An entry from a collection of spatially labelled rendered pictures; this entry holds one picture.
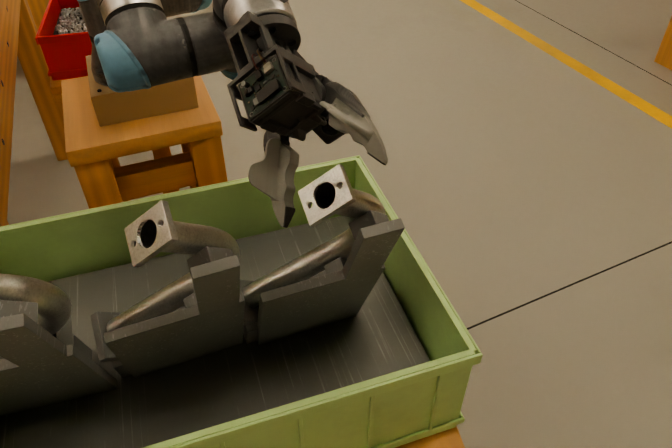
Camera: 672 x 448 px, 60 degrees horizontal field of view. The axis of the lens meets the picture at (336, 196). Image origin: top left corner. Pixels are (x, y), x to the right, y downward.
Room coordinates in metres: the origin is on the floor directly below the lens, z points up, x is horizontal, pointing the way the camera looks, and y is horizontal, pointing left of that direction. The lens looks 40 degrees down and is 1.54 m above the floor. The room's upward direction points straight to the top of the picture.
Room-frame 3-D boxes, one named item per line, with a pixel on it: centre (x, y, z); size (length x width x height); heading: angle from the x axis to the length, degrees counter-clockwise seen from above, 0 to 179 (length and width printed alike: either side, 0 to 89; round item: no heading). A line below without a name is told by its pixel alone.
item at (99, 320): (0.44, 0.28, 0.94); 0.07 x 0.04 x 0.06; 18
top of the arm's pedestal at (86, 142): (1.16, 0.46, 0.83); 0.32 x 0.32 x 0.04; 22
